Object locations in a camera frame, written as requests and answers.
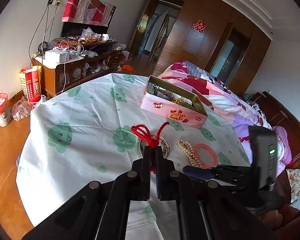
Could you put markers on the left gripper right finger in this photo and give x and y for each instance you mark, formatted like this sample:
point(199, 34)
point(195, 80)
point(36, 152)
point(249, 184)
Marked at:
point(164, 181)

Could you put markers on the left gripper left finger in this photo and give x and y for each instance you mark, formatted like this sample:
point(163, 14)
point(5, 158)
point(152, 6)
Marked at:
point(141, 182)

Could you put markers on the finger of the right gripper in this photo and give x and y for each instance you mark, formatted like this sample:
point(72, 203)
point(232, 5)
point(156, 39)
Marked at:
point(199, 173)

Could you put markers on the pink plastic bangle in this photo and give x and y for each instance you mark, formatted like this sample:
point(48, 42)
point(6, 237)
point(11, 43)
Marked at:
point(206, 156)

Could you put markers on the silver metal bangle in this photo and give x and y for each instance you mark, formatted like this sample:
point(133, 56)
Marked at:
point(162, 142)

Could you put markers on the wooden bedroom door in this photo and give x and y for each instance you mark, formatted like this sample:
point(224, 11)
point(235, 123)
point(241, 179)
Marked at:
point(139, 30)

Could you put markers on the person's right hand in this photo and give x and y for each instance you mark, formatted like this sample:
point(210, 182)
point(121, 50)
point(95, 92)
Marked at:
point(276, 219)

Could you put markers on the floral fabric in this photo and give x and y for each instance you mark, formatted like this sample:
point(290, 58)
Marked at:
point(294, 181)

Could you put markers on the dark wooden headboard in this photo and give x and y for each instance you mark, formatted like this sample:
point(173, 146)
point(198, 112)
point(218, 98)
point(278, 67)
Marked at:
point(278, 115)

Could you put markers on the white green-patterned tablecloth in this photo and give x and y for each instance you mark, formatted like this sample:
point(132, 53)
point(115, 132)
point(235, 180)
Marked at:
point(84, 134)

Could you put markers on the pink cookie tin box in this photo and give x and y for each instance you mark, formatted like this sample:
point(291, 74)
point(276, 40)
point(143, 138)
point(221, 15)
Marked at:
point(170, 101)

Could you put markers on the patchwork pink quilt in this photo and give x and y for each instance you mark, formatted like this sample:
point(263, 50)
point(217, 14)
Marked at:
point(228, 106)

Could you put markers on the orange item on floor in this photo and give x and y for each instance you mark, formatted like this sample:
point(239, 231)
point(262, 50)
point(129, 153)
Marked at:
point(127, 67)

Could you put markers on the clear plastic bag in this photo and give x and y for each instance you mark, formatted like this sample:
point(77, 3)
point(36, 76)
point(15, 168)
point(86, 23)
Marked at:
point(22, 109)

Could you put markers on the wooden tv cabinet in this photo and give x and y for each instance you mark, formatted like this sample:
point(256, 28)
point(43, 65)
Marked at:
point(87, 61)

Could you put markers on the red double-happiness decoration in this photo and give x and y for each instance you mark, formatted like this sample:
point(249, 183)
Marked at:
point(199, 26)

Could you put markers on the wooden wardrobe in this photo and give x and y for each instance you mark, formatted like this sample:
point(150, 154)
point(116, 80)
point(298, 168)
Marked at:
point(202, 49)

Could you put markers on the white mug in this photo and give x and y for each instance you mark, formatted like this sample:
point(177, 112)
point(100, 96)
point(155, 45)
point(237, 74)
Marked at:
point(105, 37)

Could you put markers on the red gift bag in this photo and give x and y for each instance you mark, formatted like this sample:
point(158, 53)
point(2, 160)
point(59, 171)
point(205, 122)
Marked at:
point(30, 78)

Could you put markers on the white box device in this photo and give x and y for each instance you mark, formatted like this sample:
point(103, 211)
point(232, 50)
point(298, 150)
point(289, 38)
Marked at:
point(56, 56)

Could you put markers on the bin with pink bag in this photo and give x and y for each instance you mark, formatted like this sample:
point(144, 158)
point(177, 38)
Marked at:
point(5, 113)

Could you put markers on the black television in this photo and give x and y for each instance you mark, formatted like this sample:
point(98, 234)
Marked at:
point(75, 29)

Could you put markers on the red patchwork cloth cover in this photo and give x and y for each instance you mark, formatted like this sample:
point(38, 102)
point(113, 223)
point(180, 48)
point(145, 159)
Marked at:
point(91, 12)

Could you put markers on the wall power socket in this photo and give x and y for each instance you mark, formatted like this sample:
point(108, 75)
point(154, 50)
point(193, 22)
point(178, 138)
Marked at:
point(54, 2)

